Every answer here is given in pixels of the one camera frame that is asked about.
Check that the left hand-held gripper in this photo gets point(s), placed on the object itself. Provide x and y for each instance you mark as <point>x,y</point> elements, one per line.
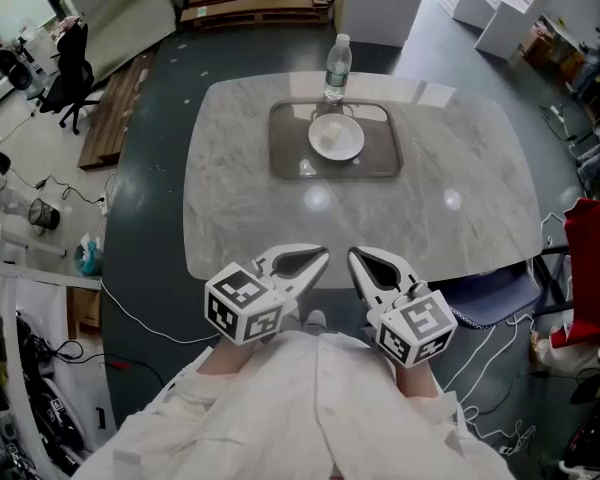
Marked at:
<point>240,308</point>

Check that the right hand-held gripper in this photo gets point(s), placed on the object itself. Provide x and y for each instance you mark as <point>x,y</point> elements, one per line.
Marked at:
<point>415,330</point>

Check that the white round plate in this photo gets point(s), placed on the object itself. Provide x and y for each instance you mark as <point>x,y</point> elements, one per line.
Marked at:
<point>352,140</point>

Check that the pale cream block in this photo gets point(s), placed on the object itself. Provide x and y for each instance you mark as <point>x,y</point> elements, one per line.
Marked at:
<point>331,132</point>

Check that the person's left forearm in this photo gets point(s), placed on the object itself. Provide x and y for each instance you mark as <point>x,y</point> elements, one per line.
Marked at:
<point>227,360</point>

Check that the person's right forearm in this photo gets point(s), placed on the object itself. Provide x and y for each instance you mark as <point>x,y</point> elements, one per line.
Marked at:
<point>415,383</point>

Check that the person's grey shoe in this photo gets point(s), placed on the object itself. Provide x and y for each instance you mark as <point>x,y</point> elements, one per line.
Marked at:
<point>315,320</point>

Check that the grey marble dining table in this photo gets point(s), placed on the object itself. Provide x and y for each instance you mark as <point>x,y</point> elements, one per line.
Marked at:
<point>230,193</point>

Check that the dark blue dining chair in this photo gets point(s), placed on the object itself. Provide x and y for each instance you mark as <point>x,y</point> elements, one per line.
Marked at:
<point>495,293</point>

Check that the person's white coat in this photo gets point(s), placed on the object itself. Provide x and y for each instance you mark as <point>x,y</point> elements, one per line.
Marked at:
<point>290,418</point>

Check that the clear plastic water bottle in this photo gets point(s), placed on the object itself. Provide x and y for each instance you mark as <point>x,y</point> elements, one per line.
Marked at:
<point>338,68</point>

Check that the white power strip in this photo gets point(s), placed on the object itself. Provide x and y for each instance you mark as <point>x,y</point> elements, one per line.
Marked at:
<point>510,449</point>

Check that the teal tissue pack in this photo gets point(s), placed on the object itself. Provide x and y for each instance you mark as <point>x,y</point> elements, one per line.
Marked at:
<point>88,258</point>

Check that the brown cardboard box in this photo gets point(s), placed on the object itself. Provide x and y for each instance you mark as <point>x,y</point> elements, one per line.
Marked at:
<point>85,310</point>

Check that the brown wooden pallet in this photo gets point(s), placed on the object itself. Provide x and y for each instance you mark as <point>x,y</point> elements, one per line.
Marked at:
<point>115,113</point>

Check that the white metal shelf rack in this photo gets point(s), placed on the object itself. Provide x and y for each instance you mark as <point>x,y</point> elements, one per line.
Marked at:
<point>40,275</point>

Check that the white square column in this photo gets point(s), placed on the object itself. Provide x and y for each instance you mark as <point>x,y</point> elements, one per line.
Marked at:
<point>380,3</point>

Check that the white cabinet unit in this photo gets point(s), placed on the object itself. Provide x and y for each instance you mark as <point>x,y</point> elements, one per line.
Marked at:
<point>500,13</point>

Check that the large leaning white board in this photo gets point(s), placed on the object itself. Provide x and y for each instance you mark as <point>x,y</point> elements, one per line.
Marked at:
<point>130,28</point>

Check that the black office chair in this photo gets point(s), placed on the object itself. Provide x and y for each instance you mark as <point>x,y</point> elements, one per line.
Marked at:
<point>75,73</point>

